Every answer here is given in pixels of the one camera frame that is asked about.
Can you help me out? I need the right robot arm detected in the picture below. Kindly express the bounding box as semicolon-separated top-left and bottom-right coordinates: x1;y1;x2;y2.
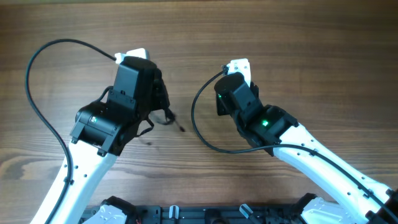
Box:
214;73;397;223

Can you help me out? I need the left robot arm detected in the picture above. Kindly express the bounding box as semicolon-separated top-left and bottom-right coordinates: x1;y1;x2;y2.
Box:
32;56;169;223

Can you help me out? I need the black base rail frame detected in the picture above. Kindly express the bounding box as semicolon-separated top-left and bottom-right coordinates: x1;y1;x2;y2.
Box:
136;204;305;224

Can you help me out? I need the left camera black cable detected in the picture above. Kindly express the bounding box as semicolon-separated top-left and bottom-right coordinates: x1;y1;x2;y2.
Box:
24;38;117;224

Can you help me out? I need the camera black cable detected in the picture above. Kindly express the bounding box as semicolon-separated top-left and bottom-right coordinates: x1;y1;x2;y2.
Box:
190;70;398;223
24;38;117;224

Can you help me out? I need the right camera black cable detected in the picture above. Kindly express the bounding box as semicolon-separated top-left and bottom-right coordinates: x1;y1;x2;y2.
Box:
190;70;398;223

